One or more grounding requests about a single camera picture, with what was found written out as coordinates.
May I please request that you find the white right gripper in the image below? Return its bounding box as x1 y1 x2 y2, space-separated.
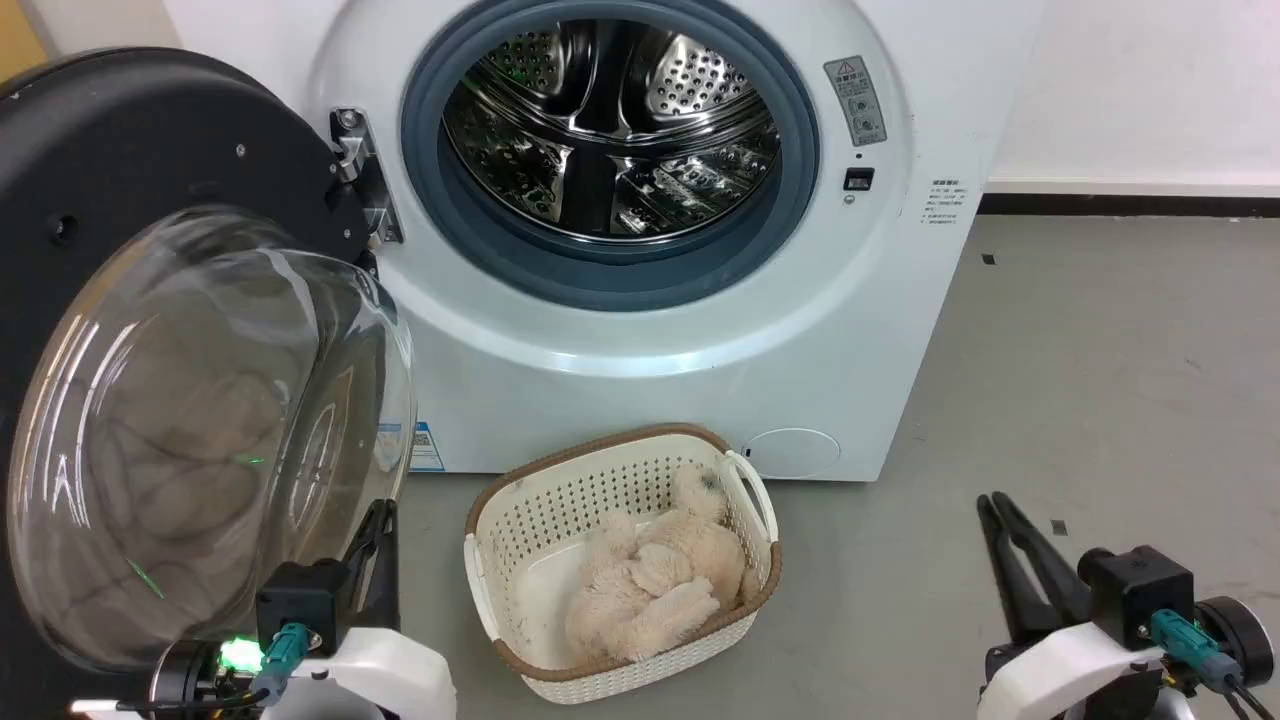
977 491 1169 720

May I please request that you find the white perforated laundry basket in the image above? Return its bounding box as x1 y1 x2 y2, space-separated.
463 423 783 706

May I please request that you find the grey warning sticker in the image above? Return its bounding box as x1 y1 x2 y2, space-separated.
823 55 889 149

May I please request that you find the blue and white QR sticker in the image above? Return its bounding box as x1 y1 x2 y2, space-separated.
378 420 446 474

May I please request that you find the yellow wooden panel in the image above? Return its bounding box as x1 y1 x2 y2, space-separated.
0 0 50 86

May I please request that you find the round white filter cover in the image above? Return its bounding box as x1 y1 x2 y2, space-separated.
742 428 843 480

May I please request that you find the white front-load washing machine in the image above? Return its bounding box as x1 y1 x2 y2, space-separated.
165 0 1046 483

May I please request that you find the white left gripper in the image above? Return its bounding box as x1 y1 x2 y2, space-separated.
268 499 458 720

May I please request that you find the teal plug cable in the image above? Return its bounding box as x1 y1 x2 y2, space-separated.
1149 608 1265 720
248 622 312 707

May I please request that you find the beige plush toy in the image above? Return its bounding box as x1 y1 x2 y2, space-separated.
563 462 763 666

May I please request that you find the metal door hinge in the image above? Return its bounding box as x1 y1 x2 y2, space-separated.
328 107 405 247

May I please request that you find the black round door with glass bowl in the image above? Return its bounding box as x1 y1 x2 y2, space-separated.
0 47 419 720

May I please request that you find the stainless steel washer drum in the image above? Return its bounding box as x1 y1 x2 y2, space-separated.
440 18 783 243

